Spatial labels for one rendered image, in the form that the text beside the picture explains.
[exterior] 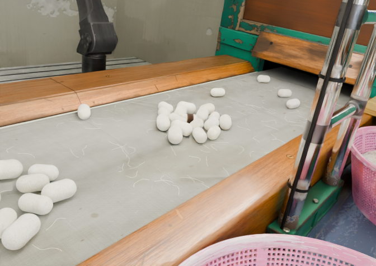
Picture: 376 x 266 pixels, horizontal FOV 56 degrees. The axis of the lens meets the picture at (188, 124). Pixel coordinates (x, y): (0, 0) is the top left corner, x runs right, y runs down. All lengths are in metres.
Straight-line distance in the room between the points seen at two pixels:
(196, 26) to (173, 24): 0.21
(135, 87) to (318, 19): 0.52
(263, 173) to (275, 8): 0.67
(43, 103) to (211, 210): 0.35
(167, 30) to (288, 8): 1.58
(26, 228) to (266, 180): 0.26
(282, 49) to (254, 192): 0.61
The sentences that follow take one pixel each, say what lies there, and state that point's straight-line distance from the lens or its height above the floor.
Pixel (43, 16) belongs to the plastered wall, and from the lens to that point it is 2.67.
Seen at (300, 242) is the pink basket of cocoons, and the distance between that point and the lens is 0.35.
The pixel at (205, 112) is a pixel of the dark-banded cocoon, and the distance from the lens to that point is 0.61.
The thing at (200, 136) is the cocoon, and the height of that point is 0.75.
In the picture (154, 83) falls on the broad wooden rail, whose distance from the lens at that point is 0.74.
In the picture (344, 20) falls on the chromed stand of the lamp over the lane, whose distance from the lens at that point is 0.37.
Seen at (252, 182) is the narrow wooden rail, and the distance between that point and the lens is 0.42.
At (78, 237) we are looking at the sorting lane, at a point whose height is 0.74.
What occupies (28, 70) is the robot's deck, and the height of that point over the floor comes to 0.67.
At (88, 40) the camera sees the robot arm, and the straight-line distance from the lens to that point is 0.92.
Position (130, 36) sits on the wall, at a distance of 2.83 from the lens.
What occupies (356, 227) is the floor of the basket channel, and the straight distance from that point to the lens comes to 0.58.
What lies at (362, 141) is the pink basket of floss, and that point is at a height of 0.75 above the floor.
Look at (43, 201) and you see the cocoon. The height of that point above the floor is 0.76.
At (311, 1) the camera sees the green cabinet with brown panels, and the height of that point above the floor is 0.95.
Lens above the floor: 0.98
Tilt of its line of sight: 23 degrees down
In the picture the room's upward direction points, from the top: 8 degrees clockwise
